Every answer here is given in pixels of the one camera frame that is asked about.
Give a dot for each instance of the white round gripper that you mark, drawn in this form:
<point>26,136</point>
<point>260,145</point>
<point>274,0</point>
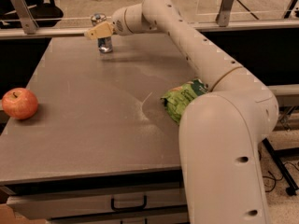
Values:
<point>119,22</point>

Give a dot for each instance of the silver blue redbull can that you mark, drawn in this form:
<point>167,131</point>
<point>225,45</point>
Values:
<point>104,44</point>

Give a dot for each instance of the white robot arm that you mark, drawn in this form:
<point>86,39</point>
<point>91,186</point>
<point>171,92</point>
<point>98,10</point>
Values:
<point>219,131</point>

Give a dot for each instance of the red apple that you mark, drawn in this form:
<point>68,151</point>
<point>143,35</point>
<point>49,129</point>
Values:
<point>19,103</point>

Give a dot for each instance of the black office chair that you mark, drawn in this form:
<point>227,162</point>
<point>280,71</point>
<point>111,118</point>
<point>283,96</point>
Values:
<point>46,13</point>

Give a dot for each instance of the green snack bag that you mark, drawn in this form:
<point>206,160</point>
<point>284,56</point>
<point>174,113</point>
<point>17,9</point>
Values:
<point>177,99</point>

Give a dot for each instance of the grey top drawer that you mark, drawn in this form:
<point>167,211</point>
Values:
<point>94,201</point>

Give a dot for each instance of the grey drawer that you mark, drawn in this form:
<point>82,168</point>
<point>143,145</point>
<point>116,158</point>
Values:
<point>163,218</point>
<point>94,201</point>

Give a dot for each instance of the grey lower drawer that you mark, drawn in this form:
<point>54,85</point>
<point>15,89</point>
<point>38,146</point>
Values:
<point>163,218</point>

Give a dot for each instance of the black stand leg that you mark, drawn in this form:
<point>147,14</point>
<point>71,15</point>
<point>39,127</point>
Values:
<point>277,155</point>

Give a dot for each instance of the left metal railing bracket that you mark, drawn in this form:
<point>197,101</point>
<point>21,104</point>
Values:
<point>27,21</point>

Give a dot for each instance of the metal railing bracket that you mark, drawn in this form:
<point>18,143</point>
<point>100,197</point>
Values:
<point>27,21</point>
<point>223,16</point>

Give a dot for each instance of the right metal railing bracket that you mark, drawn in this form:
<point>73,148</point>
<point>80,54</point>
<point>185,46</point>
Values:
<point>223,16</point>

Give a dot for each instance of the black drawer handle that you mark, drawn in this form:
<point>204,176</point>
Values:
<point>129,205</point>

